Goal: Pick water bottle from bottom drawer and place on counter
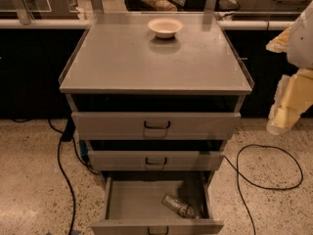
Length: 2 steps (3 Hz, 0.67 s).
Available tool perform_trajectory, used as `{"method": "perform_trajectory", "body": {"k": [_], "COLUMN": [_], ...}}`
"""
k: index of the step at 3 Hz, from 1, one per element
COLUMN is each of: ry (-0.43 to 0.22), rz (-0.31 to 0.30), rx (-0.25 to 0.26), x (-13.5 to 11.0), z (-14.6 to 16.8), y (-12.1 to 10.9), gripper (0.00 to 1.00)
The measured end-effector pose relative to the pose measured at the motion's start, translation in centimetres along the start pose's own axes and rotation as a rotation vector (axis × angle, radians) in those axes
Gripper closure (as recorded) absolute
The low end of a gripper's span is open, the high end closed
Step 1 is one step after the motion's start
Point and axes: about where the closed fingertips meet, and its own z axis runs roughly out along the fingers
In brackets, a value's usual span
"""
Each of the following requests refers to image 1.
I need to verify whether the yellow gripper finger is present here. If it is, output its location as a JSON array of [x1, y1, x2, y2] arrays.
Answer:
[[266, 69, 313, 135], [266, 27, 291, 53]]

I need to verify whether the clear plastic water bottle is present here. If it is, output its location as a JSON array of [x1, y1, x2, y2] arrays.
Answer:
[[161, 193, 200, 219]]

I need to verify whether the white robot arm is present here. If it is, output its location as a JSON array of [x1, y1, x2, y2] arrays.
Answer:
[[266, 2, 313, 135]]

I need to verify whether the grey drawer cabinet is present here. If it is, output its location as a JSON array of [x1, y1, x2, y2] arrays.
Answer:
[[58, 11, 255, 235]]

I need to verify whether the grey bottom drawer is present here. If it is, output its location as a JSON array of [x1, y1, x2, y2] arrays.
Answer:
[[92, 171, 223, 235]]

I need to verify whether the grey drawer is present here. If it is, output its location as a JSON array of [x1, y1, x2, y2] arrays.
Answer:
[[71, 112, 241, 140], [88, 151, 224, 171], [92, 171, 223, 235]]

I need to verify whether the grey middle drawer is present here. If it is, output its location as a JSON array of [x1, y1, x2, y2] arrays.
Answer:
[[88, 151, 224, 171]]

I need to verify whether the grey top drawer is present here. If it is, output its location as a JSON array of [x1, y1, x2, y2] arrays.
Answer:
[[71, 112, 241, 140]]

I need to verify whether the white paper bowl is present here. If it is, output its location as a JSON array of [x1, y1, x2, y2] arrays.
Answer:
[[148, 18, 183, 39]]

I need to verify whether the black cable right floor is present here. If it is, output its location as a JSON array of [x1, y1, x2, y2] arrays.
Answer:
[[223, 143, 305, 235]]

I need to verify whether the black cable floor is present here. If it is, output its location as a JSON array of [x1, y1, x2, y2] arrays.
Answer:
[[223, 143, 305, 235], [47, 118, 100, 235]]

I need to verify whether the black cable left floor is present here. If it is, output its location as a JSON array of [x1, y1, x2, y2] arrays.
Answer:
[[47, 118, 100, 235]]

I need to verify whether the white horizontal rail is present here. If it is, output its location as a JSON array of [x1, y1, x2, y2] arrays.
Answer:
[[0, 20, 293, 30]]

